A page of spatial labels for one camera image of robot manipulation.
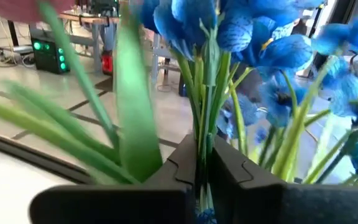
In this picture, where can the wooden workbench with blue legs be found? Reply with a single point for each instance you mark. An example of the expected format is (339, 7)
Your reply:
(85, 17)

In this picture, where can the black computer with green lights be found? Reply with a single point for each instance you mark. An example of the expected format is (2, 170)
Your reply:
(48, 56)

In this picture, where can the red artificial tulip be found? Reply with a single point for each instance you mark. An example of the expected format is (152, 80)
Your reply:
(71, 62)

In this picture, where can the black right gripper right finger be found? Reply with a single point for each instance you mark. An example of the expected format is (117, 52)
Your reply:
(275, 202)

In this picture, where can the black aluminium table frame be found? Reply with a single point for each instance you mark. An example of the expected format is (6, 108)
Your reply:
(26, 154)

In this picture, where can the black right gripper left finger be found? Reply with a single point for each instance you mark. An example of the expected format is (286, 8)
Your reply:
(120, 202)

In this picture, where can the red and black power unit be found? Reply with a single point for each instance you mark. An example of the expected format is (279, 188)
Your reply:
(107, 63)

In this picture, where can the blue artificial flower bunch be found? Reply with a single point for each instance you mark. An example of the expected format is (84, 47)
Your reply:
(350, 90)
(191, 18)

